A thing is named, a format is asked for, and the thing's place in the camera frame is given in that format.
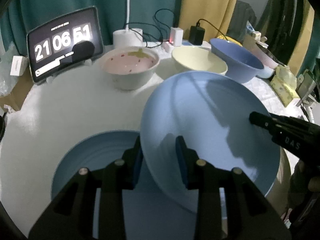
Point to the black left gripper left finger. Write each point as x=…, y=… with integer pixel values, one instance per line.
x=70, y=215

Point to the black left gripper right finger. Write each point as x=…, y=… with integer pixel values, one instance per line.
x=249, y=214

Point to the dark blue bowl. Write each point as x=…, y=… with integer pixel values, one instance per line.
x=242, y=64

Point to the light blue plate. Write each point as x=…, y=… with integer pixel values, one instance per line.
x=211, y=112

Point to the cream yellow bowl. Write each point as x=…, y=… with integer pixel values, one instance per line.
x=189, y=58

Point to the pink strawberry bowl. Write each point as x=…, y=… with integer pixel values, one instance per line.
x=130, y=68

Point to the yellow tissue box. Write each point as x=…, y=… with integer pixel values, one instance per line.
x=284, y=83

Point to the light blue stacked bowl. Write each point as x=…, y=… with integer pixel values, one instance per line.
x=265, y=73

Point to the pink steel-lined bowl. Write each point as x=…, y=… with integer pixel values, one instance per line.
x=265, y=56

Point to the white textured tablecloth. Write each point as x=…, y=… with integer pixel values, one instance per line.
x=54, y=117

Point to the yellow wet wipes pack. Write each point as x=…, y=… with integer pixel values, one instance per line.
x=229, y=39

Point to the cardboard box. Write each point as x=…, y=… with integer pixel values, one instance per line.
x=19, y=93

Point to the black charger adapter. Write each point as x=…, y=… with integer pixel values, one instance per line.
x=196, y=35

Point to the yellow curtain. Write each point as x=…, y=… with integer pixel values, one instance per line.
x=217, y=13

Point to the white charger adapter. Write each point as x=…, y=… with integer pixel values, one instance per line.
x=176, y=36

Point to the white power strip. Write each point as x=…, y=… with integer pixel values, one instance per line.
x=168, y=47

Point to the small white box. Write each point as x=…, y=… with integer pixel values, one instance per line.
x=18, y=65

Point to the tablet showing clock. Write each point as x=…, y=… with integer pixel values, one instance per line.
x=64, y=42

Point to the white desk lamp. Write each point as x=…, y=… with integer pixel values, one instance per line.
x=127, y=37

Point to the teal curtain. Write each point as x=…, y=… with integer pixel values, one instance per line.
x=154, y=17

